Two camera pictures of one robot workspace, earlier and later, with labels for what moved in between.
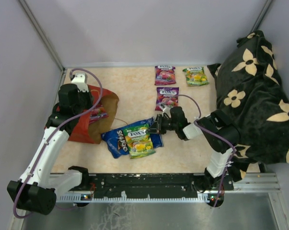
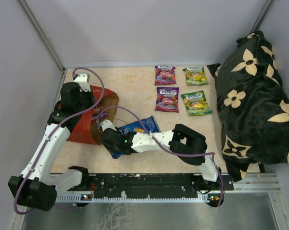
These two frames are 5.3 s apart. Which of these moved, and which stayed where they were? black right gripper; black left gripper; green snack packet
Moved: black right gripper
Stayed: green snack packet; black left gripper
